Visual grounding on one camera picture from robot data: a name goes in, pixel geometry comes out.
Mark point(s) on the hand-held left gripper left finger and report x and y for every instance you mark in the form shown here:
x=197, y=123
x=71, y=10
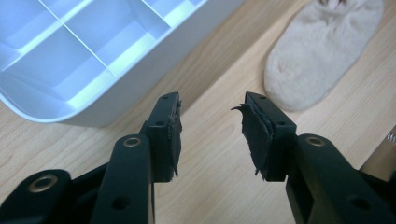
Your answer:
x=163, y=140

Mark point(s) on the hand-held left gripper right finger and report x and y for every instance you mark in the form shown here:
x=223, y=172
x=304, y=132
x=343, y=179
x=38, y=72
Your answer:
x=271, y=143

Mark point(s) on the beige sock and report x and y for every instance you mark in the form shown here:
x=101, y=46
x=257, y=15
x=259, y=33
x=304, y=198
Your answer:
x=317, y=53

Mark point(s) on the white divided storage box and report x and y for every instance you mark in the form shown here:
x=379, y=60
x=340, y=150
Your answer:
x=46, y=62

